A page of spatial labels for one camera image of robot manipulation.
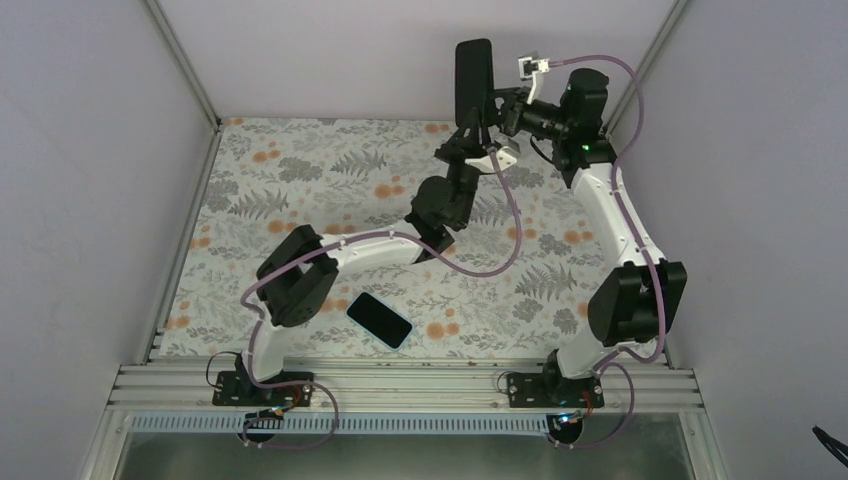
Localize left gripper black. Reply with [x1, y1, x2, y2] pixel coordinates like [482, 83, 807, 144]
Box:
[432, 109, 489, 226]

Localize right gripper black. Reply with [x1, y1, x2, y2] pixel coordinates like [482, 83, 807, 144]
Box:
[477, 86, 574, 141]

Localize black phone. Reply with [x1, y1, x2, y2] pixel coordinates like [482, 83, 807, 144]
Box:
[346, 292, 413, 350]
[454, 38, 496, 127]

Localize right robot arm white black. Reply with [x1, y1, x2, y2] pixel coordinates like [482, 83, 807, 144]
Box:
[492, 57, 687, 407]

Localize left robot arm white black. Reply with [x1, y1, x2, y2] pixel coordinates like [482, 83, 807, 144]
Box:
[235, 109, 520, 405]

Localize black phone in blue case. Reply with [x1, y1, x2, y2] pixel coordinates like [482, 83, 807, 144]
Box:
[346, 292, 413, 350]

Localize floral patterned table mat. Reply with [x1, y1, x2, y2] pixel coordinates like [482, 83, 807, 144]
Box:
[157, 117, 611, 360]

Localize black object at right edge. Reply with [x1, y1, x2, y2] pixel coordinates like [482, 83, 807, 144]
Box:
[811, 425, 848, 467]

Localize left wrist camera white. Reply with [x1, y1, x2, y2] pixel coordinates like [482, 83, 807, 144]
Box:
[464, 146, 520, 175]

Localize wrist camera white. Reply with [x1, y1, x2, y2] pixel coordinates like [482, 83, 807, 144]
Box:
[518, 53, 551, 105]
[464, 146, 520, 175]

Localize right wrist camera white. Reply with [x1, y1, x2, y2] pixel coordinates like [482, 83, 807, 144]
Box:
[518, 53, 551, 105]

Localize right aluminium frame post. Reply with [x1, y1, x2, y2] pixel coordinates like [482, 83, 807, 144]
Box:
[606, 0, 691, 133]

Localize aluminium frame post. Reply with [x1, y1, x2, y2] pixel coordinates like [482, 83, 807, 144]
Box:
[142, 0, 221, 130]
[606, 0, 691, 133]

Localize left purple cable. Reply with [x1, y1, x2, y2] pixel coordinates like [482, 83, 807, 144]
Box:
[239, 149, 525, 452]

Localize purple cable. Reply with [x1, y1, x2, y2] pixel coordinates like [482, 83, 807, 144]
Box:
[547, 54, 666, 450]
[239, 149, 525, 452]

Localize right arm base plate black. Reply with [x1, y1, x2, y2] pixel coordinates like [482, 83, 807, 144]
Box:
[506, 372, 605, 409]

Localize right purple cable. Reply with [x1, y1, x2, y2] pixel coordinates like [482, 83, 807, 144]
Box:
[547, 54, 666, 450]

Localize left aluminium frame post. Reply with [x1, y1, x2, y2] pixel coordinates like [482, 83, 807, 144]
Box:
[142, 0, 221, 130]

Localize slotted grey cable duct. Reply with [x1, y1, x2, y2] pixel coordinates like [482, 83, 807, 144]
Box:
[127, 411, 549, 436]

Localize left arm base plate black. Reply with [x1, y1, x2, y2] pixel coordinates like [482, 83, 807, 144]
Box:
[211, 371, 312, 408]

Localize aluminium rail front frame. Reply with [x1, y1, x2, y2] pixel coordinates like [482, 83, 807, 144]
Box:
[107, 357, 705, 414]

